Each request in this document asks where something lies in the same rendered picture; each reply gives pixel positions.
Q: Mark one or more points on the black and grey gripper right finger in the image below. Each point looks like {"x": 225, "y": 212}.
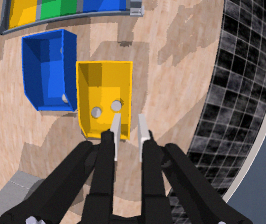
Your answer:
{"x": 200, "y": 201}

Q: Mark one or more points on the yellow bin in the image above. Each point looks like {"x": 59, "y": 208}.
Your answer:
{"x": 99, "y": 83}

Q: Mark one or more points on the blue bin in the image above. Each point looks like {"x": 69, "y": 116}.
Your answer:
{"x": 43, "y": 68}

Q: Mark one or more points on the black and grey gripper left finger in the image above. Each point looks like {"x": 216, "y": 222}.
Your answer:
{"x": 49, "y": 203}

